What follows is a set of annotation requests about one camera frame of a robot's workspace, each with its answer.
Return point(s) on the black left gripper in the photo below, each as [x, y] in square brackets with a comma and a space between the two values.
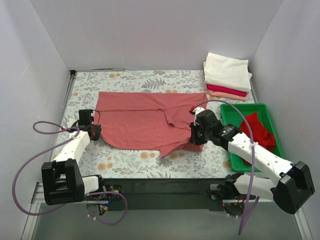
[95, 131]

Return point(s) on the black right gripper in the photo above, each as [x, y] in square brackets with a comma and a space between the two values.
[195, 136]

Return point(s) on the dusty pink t shirt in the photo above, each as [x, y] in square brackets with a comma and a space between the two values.
[148, 121]

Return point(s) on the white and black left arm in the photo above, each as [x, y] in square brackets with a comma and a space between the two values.
[62, 180]

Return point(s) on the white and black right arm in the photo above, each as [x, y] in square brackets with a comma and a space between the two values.
[289, 185]

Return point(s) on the green plastic tray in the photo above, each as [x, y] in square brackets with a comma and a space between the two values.
[232, 116]

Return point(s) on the folded light pink t shirt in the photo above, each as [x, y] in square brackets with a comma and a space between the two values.
[226, 95]

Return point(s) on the folded magenta t shirt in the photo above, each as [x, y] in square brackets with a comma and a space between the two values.
[226, 90]

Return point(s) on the crumpled red t shirt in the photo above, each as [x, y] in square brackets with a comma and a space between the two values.
[260, 133]

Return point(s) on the folded white t shirt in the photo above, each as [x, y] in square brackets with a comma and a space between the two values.
[227, 72]

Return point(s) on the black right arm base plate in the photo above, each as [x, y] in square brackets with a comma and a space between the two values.
[224, 192]

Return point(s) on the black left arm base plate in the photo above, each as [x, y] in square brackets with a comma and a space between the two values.
[106, 193]

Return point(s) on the aluminium frame rail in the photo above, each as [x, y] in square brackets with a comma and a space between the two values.
[163, 209]

